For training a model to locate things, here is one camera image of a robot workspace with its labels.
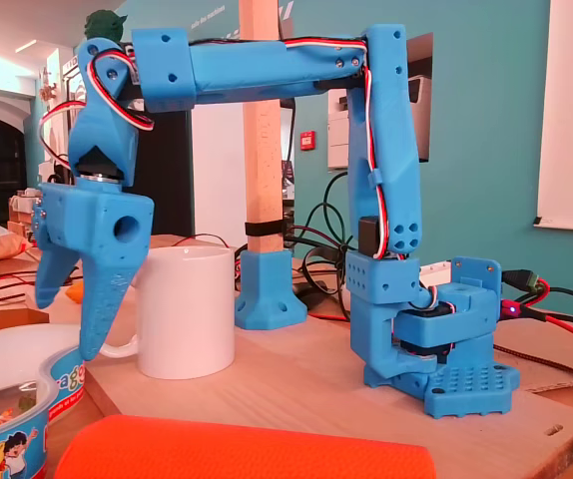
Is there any wooden post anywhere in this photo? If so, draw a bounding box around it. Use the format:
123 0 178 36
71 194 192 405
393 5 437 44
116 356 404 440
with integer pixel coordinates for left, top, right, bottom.
239 0 287 253

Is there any flower-shaped plastic candy tub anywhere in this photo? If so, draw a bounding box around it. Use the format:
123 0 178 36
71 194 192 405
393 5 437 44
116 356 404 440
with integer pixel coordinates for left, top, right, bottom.
0 323 88 479

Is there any black strap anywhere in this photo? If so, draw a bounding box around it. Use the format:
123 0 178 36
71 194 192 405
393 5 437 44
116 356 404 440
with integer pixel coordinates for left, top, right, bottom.
245 219 286 237

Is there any orange cylindrical speaker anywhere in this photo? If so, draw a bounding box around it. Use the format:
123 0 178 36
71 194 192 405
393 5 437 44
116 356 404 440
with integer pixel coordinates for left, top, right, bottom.
54 413 437 479

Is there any black green power plug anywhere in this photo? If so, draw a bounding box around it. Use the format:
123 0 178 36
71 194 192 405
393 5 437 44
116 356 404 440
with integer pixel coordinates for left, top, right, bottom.
501 268 550 294

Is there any red black braided cable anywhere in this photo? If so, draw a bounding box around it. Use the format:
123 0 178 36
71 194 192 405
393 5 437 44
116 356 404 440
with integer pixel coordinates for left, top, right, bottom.
493 343 573 385

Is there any white office printer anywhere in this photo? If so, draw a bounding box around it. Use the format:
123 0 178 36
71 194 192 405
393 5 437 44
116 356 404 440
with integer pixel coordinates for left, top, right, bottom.
327 74 433 170

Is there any green figurine head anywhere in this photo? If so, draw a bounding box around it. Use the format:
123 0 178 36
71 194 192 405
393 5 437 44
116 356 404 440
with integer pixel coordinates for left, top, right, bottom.
84 9 131 42

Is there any hexagonal brown container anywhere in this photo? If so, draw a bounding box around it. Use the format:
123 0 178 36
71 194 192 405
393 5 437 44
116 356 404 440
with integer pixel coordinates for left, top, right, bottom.
0 307 51 336

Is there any light wooden base board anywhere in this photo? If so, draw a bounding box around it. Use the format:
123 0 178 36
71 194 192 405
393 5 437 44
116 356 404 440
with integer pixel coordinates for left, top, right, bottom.
26 256 573 479

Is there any blue printed post base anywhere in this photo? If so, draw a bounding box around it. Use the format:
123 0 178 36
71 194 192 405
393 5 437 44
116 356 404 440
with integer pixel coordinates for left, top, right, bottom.
235 248 308 330

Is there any white ceramic mug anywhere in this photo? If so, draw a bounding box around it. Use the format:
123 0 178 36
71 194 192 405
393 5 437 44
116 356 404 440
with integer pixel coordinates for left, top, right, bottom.
99 244 237 380

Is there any thick black cable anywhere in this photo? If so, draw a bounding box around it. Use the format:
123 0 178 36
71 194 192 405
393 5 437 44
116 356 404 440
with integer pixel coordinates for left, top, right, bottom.
299 174 382 320

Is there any black glass-door fridge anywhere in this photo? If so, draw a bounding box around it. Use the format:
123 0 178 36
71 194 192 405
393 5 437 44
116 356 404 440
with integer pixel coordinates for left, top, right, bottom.
61 44 194 240

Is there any small wooden drawer unit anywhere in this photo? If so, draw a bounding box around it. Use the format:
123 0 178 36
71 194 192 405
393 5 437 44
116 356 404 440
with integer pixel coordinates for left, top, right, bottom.
8 192 43 236

